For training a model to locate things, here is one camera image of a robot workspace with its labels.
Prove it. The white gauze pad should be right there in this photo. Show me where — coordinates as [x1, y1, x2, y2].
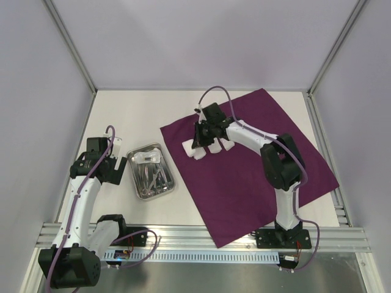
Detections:
[220, 139, 235, 151]
[181, 139, 196, 157]
[208, 142, 222, 154]
[193, 148, 206, 161]

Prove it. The stainless steel tray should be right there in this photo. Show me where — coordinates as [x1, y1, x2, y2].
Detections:
[126, 143, 176, 201]

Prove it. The packaged blade pouch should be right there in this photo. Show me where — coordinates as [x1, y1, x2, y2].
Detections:
[133, 152, 161, 164]
[142, 148, 162, 157]

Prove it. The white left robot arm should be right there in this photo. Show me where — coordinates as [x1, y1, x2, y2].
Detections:
[38, 134, 128, 292]

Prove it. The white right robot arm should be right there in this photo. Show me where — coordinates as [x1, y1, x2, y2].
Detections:
[191, 103, 308, 247]

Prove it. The purple cloth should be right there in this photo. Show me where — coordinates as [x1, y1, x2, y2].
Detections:
[161, 89, 338, 247]

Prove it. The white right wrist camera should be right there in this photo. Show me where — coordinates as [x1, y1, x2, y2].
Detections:
[194, 105, 205, 123]

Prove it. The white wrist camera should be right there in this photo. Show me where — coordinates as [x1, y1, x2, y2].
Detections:
[106, 137, 123, 159]
[194, 105, 205, 123]

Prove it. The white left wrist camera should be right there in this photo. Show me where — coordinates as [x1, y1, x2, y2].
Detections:
[106, 137, 123, 159]

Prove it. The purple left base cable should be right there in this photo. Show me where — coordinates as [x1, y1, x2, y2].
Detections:
[100, 230, 163, 271]

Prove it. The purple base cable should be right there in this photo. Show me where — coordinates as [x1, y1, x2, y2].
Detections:
[276, 244, 320, 274]
[100, 230, 163, 271]

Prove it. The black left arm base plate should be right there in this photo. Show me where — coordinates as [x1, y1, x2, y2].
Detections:
[111, 226, 155, 248]

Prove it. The white slotted cable duct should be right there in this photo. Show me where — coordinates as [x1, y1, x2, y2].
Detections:
[101, 250, 280, 264]

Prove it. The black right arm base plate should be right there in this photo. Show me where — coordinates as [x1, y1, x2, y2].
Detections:
[250, 222, 312, 249]

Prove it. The aluminium left frame post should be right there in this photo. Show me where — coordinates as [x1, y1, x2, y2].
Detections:
[42, 0, 97, 97]

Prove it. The aluminium frame post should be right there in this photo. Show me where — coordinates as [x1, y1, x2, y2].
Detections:
[42, 0, 97, 97]
[307, 0, 370, 96]

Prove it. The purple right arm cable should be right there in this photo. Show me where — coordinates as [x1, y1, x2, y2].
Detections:
[197, 86, 320, 254]

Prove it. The aluminium front rail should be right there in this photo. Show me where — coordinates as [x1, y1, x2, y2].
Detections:
[35, 223, 371, 253]

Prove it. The aluminium rail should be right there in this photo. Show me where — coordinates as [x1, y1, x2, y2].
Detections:
[35, 223, 371, 253]
[305, 90, 379, 293]

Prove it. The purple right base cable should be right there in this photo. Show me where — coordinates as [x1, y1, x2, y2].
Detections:
[276, 244, 320, 274]

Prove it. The aluminium right frame post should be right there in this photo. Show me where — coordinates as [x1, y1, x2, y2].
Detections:
[307, 0, 370, 96]

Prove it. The aluminium right side rail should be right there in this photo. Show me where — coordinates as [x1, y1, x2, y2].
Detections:
[305, 90, 379, 293]

